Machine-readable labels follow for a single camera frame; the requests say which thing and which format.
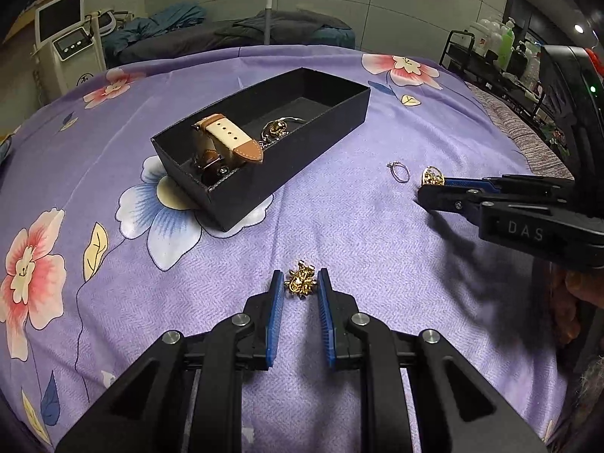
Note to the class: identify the person's right hand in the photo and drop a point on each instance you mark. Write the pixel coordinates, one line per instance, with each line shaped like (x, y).
(573, 292)

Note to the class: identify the grey striped bed sheet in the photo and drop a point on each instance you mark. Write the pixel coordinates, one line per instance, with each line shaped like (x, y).
(509, 127)

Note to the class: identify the gold flower brooch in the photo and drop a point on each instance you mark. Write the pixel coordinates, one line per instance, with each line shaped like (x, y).
(300, 281)

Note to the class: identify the white machine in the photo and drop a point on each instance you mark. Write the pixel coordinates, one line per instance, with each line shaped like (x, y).
(71, 71)

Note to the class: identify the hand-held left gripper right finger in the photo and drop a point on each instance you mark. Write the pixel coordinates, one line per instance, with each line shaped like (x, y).
(326, 321)

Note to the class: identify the black shelf cart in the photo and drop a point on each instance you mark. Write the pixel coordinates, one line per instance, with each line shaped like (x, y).
(476, 65)

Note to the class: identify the dark grey blanket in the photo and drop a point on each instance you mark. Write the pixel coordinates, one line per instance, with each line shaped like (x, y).
(283, 26)

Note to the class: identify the thin silver bangle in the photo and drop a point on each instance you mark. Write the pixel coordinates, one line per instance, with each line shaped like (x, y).
(295, 119)

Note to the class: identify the purple floral blanket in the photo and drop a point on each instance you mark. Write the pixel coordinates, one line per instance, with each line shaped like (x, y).
(377, 255)

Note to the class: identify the green bottle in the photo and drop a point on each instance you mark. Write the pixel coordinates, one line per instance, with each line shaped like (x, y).
(506, 42)

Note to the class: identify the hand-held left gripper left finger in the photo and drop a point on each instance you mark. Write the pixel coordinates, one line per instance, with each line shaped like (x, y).
(276, 321)

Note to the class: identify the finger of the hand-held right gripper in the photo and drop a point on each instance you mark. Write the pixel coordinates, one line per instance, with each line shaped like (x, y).
(448, 200)
(528, 186)

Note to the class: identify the white bottle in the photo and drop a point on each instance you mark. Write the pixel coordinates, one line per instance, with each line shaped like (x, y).
(486, 33)

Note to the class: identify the black cardboard box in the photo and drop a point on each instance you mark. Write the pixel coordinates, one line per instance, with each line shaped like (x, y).
(264, 193)

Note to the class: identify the white pole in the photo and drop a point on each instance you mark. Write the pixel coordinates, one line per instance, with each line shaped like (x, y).
(269, 0)

